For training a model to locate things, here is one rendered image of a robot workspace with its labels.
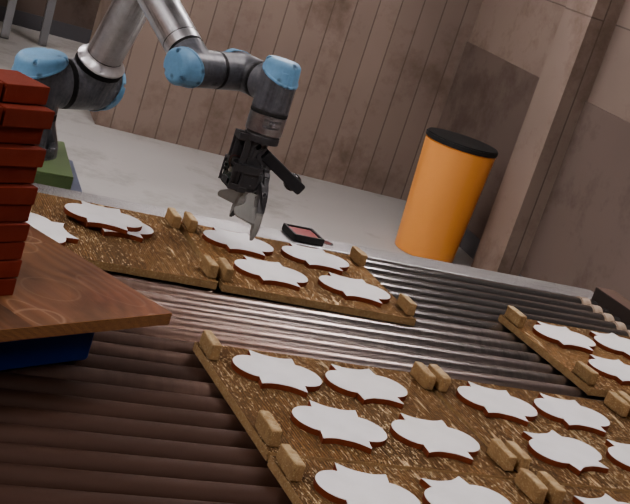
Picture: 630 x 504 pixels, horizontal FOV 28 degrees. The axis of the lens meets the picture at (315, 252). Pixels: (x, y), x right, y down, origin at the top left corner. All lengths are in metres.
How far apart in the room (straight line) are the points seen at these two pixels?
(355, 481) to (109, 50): 1.49
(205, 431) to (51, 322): 0.27
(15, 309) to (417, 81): 6.58
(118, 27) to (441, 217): 4.18
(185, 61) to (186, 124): 5.34
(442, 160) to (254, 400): 5.01
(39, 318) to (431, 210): 5.32
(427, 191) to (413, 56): 1.44
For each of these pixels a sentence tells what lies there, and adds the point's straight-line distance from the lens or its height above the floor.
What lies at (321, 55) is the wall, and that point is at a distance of 7.85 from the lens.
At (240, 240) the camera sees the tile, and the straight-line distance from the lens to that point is 2.56.
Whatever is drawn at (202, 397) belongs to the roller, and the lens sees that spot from 1.83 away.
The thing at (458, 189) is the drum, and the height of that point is 0.44.
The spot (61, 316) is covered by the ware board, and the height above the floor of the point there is 1.04.
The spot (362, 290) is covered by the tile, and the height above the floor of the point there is 0.95.
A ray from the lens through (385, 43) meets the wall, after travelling 7.95.
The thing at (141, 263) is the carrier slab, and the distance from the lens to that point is 2.27.
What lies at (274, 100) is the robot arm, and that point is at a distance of 2.45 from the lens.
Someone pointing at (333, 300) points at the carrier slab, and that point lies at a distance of 2.40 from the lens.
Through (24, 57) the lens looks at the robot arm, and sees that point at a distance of 2.88.
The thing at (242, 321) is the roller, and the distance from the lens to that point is 2.19.
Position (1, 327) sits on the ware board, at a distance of 1.56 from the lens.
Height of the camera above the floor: 1.63
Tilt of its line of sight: 15 degrees down
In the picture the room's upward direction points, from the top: 18 degrees clockwise
